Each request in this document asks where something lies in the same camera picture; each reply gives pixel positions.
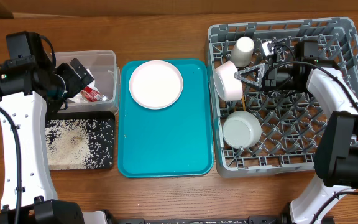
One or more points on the spilled rice pile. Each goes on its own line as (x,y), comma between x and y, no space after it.
(67,146)

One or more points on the red sauce packet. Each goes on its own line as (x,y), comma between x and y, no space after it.
(92,95)

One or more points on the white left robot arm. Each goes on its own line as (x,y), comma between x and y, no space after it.
(33,86)

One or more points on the clear plastic bin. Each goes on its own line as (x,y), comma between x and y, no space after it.
(103,67)

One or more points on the grey bowl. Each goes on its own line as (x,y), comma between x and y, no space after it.
(241,129)

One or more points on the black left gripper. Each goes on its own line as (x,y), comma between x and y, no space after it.
(76,83)

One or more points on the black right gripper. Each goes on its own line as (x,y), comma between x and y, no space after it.
(261,68)

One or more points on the wooden chopstick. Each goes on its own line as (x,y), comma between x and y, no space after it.
(243,103)

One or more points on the large pink plate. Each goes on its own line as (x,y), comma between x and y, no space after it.
(156,84)

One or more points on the teal plastic tray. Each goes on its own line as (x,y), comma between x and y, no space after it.
(174,141)

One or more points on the small pink bowl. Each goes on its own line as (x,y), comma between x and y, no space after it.
(227,86)

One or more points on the cream cup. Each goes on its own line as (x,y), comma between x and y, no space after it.
(242,52)

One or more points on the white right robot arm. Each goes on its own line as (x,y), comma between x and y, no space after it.
(336,158)

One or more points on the grey dishwasher rack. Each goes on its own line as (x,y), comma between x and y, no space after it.
(292,124)

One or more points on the black plastic tray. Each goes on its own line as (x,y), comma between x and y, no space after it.
(104,124)

